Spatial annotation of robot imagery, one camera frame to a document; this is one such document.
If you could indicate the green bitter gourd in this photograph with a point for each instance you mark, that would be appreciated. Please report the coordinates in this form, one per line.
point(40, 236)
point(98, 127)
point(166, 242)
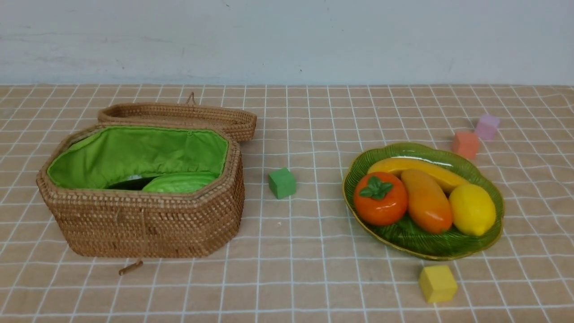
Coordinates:
point(186, 182)

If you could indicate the orange persimmon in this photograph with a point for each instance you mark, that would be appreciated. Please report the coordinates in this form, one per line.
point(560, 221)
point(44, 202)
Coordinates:
point(380, 199)

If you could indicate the orange mango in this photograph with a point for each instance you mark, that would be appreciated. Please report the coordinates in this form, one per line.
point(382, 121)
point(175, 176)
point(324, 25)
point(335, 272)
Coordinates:
point(428, 205)

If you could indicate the yellow banana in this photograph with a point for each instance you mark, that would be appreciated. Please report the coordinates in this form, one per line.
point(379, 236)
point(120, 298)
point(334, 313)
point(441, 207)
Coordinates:
point(447, 180)

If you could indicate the yellow lemon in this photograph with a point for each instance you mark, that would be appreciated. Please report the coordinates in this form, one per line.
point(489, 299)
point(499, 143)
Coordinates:
point(474, 212)

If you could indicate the orange carrot with leaves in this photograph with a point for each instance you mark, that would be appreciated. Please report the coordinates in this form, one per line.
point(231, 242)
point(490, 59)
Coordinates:
point(133, 184)

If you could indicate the green foam cube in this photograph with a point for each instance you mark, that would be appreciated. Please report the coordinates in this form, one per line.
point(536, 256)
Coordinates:
point(282, 183)

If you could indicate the woven basket lid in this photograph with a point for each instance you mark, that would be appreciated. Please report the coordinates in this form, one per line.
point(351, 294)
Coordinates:
point(236, 123)

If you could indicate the checkered tablecloth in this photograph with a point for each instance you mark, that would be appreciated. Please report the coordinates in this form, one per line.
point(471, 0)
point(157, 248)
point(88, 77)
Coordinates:
point(302, 259)

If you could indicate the green glass plate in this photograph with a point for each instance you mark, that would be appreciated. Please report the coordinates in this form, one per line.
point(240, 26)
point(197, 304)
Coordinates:
point(406, 235)

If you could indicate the woven wicker basket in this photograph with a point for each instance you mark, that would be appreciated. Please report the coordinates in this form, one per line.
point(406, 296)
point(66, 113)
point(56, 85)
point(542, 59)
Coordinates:
point(95, 220)

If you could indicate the orange foam cube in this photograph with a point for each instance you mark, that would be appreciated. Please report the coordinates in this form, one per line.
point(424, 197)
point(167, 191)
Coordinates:
point(465, 144)

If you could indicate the wooden basket toggle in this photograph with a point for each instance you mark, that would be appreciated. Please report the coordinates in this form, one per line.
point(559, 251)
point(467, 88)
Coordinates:
point(130, 267)

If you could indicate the yellow foam cube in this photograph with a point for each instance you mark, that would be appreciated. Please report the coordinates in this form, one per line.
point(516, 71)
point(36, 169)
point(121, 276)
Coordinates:
point(437, 284)

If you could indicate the pink foam cube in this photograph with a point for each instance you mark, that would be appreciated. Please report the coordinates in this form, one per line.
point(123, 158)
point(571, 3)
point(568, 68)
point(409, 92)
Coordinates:
point(487, 127)

